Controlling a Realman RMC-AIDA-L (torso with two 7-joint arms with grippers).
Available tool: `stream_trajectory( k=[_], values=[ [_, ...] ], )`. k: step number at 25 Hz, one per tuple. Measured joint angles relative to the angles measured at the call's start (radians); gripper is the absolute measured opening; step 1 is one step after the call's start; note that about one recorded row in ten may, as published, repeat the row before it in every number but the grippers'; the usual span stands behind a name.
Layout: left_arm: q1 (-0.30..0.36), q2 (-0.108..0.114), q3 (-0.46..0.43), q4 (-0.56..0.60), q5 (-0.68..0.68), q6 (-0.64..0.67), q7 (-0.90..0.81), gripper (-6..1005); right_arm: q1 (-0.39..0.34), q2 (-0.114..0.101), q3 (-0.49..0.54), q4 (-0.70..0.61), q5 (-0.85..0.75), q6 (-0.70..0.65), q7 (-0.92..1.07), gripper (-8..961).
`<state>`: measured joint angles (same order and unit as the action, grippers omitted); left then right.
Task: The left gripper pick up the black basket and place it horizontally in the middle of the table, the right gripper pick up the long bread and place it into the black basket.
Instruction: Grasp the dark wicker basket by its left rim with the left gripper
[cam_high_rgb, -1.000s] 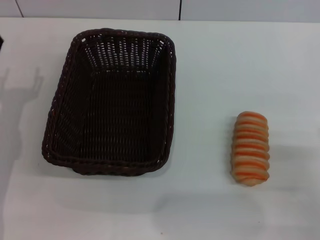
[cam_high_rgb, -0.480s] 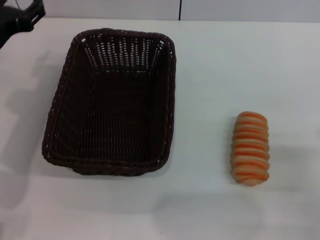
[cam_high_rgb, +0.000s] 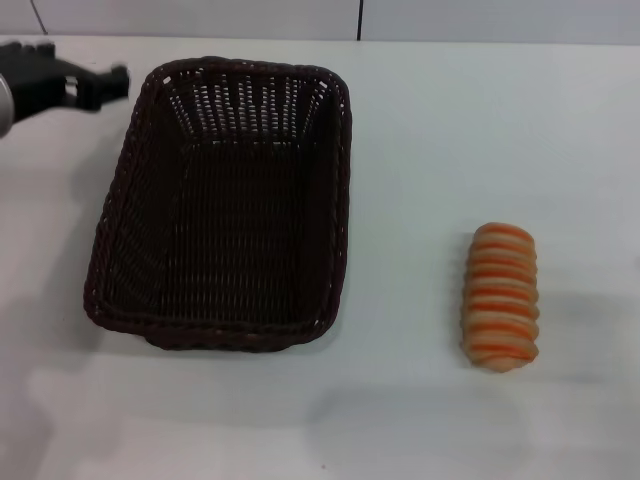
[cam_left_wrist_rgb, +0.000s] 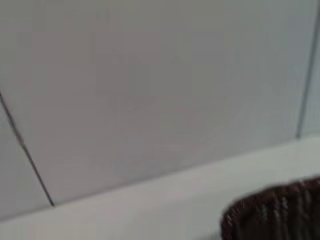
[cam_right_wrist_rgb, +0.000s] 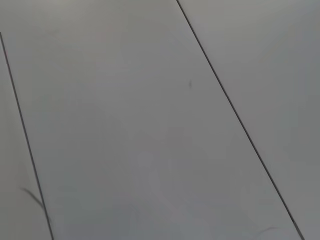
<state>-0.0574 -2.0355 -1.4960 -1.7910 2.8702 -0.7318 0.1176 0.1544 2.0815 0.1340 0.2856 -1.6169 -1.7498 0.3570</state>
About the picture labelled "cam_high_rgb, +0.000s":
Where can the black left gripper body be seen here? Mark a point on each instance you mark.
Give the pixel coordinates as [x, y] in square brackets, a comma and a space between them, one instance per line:
[35, 80]

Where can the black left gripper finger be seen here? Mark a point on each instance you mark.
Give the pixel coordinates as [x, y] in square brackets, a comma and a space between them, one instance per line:
[97, 87]

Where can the dark brown woven basket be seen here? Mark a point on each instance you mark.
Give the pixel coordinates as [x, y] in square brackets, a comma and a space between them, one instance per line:
[225, 240]

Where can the orange striped bread roll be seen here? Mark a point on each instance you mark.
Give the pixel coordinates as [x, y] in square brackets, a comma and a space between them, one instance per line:
[501, 300]

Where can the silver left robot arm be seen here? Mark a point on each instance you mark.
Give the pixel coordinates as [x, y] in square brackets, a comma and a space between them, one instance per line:
[4, 107]

